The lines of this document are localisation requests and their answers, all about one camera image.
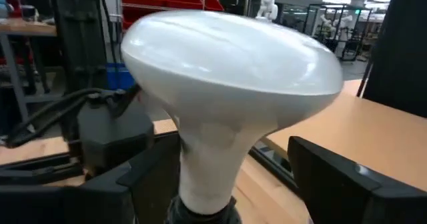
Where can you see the black panel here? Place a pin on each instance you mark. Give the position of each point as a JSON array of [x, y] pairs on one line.
[[400, 50]]

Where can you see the black cage frame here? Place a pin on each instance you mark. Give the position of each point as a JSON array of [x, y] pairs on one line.
[[350, 52]]

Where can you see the beige desk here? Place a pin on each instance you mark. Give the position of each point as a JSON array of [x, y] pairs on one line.
[[367, 140]]

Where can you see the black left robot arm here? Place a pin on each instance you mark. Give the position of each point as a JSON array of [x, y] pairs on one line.
[[113, 134]]

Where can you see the grey metal workbench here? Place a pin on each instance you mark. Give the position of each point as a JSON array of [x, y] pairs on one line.
[[26, 27]]

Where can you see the white reflector lightbulb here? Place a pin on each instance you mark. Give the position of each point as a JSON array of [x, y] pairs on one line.
[[227, 84]]

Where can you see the white humanoid robot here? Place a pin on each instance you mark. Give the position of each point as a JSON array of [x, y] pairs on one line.
[[345, 24], [268, 7]]

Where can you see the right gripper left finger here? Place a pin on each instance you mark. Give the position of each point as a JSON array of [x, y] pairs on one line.
[[100, 204]]

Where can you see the blue bin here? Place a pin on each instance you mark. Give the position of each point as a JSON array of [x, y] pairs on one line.
[[118, 79]]

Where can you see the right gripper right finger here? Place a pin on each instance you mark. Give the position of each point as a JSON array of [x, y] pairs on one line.
[[350, 200]]

